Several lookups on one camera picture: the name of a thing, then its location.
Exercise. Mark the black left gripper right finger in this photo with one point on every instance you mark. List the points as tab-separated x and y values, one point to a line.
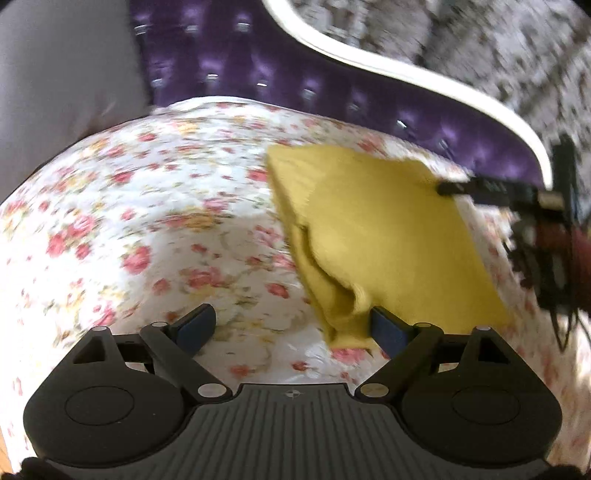
410	350

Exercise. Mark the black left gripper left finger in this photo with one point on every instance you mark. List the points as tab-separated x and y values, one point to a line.
173	347

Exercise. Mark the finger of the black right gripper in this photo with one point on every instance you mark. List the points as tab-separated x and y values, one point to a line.
451	188

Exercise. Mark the mustard yellow knit sweater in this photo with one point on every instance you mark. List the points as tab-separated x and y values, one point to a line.
367	232

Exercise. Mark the dark red gloved hand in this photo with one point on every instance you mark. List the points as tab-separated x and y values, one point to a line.
554	261

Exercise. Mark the floral quilted bedspread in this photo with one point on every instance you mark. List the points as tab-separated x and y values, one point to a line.
146	221

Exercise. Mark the brown silver damask curtain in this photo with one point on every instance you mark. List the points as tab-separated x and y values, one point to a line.
532	56

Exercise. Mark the purple tufted white-framed headboard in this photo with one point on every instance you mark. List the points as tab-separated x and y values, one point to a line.
264	51

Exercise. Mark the grey square pillow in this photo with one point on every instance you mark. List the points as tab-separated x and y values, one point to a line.
68	69

